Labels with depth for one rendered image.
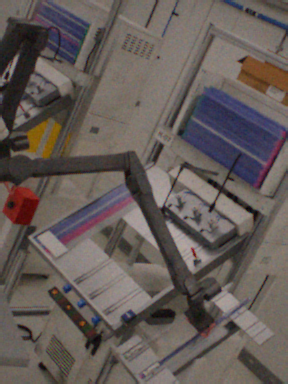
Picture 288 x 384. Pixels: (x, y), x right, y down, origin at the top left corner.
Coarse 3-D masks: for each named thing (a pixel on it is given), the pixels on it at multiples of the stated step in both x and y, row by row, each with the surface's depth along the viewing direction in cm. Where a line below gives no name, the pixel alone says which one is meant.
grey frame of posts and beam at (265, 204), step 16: (208, 32) 293; (208, 48) 295; (192, 80) 300; (176, 96) 302; (176, 112) 304; (160, 144) 308; (176, 144) 296; (192, 160) 289; (208, 160) 282; (208, 176) 282; (224, 176) 276; (240, 192) 269; (256, 192) 264; (256, 208) 263; (272, 208) 262; (256, 224) 266; (112, 240) 324; (256, 240) 267; (240, 256) 270; (16, 272) 292; (240, 272) 273; (112, 368) 249
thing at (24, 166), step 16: (16, 160) 191; (32, 160) 193; (48, 160) 197; (64, 160) 200; (80, 160) 202; (96, 160) 204; (112, 160) 206; (128, 160) 207; (16, 176) 191; (32, 176) 201; (48, 176) 200; (128, 176) 213
